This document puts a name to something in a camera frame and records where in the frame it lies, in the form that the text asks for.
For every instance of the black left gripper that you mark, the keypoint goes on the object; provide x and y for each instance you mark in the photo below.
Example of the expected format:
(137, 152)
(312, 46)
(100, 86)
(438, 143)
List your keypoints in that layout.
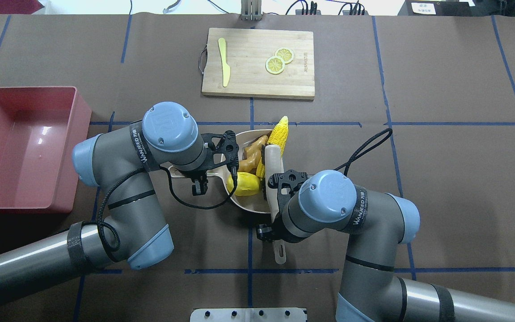
(200, 185)

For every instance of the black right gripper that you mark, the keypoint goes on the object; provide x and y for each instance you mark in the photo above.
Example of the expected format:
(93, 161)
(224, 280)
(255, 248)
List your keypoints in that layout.
(264, 232)

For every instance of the beige plastic dustpan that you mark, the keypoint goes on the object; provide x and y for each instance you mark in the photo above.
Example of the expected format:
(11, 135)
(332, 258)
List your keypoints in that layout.
(255, 203)

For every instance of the brown toy ginger root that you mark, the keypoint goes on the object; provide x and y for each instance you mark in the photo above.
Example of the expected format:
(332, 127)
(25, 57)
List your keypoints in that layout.
(253, 155)

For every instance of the beige hand brush black bristles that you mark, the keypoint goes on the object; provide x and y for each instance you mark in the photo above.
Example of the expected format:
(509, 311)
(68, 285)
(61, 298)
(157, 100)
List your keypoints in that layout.
(273, 164)

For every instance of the yellow toy corn cob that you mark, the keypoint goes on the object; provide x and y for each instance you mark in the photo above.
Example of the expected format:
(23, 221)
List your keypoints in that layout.
(278, 137)

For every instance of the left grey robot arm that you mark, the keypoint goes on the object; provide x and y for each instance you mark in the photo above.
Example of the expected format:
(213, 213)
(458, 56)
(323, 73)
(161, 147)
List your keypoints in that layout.
(129, 224)

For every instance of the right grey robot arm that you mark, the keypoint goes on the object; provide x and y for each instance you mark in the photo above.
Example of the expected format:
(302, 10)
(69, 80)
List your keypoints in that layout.
(376, 223)

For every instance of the pink plastic bin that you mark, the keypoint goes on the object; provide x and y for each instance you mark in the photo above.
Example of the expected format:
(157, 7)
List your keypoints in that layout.
(39, 126)

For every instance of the yellow plastic toy knife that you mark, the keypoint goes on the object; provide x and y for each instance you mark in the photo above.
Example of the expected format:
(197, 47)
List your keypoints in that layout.
(225, 67)

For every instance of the wooden cutting board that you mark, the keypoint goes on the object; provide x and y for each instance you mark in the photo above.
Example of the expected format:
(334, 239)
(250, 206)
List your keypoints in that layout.
(247, 51)

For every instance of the toy lemon slice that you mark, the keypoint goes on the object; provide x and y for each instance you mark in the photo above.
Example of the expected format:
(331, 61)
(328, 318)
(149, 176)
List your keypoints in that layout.
(286, 54)
(275, 65)

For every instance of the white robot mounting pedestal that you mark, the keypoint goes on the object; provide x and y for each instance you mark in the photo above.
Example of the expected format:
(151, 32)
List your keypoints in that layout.
(271, 314)

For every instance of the aluminium frame post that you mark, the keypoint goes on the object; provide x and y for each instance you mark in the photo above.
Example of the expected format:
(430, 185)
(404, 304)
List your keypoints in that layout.
(251, 10)

